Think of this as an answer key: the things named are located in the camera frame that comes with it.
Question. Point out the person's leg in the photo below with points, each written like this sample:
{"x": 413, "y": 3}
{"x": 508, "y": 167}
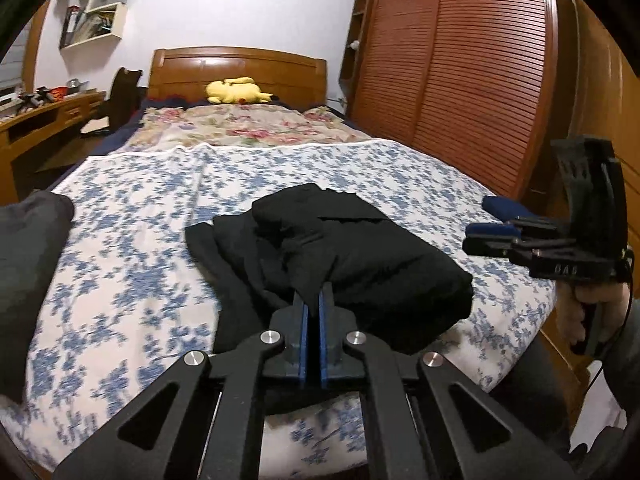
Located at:
{"x": 550, "y": 390}

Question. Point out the grey window blind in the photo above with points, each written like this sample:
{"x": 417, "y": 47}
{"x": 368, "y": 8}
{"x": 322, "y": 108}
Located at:
{"x": 12, "y": 67}

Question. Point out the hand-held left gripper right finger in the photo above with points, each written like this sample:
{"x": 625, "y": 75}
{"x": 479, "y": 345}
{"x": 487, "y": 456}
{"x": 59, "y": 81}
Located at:
{"x": 325, "y": 345}

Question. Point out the blue floral bed sheet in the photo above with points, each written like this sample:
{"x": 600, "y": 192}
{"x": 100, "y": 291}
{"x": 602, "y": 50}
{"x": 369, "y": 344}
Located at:
{"x": 140, "y": 260}

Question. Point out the row of books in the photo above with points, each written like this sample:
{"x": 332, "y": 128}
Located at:
{"x": 87, "y": 27}

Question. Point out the dark wooden chair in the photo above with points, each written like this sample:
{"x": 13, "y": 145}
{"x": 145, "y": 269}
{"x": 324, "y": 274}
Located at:
{"x": 122, "y": 100}

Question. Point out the person's right forearm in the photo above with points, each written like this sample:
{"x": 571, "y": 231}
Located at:
{"x": 622, "y": 375}

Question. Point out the dark grey cloth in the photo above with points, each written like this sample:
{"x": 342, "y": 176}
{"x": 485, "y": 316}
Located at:
{"x": 30, "y": 270}

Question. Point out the louvred wooden wardrobe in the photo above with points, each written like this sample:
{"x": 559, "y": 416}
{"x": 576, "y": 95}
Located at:
{"x": 460, "y": 60}

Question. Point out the white wall shelf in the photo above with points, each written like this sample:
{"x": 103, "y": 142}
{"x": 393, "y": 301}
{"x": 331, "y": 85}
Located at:
{"x": 112, "y": 25}

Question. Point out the yellow plush toy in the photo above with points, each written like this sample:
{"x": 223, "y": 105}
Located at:
{"x": 235, "y": 91}

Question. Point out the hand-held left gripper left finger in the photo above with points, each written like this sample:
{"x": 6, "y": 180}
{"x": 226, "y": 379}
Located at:
{"x": 302, "y": 342}

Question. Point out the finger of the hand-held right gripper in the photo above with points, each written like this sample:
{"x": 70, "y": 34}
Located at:
{"x": 495, "y": 230}
{"x": 492, "y": 247}

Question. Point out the black coat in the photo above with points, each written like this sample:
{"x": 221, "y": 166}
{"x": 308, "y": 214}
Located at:
{"x": 375, "y": 260}

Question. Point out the wooden headboard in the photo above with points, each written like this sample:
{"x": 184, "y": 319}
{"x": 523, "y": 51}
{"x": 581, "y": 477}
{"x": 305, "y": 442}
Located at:
{"x": 235, "y": 70}

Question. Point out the red basket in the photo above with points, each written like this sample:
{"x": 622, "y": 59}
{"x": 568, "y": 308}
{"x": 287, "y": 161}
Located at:
{"x": 60, "y": 92}

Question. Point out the black gadgets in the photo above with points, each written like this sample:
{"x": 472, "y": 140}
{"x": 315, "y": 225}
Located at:
{"x": 35, "y": 99}

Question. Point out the wooden desk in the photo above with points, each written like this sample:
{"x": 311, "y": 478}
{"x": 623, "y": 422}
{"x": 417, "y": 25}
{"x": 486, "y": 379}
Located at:
{"x": 45, "y": 125}

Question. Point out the wooden door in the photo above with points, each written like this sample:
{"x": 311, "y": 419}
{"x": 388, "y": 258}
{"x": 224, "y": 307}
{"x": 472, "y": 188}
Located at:
{"x": 600, "y": 85}

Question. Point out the person's right hand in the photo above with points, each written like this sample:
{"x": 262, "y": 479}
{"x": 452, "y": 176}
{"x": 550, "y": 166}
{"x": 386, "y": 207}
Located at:
{"x": 575, "y": 317}

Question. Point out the pink floral quilt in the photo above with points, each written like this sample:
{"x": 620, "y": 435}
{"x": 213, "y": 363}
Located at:
{"x": 235, "y": 127}

